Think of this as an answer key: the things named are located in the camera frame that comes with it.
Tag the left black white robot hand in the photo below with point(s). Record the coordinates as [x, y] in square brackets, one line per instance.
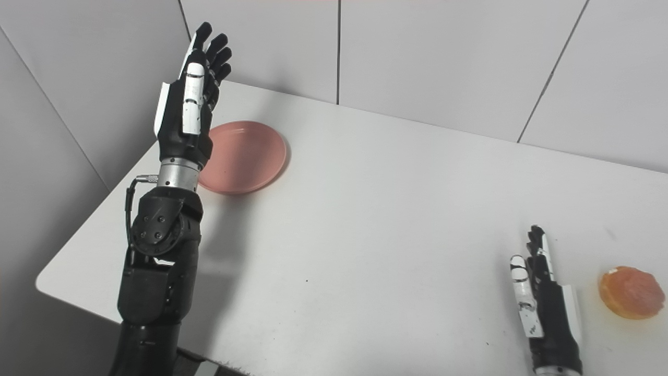
[177, 125]

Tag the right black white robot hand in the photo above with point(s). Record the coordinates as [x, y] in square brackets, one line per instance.
[553, 324]

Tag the pink round plate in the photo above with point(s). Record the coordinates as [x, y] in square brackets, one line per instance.
[245, 156]

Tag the orange glazed cream puff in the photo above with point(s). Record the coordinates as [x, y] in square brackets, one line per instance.
[631, 292]

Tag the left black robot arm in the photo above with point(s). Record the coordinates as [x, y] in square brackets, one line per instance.
[156, 261]

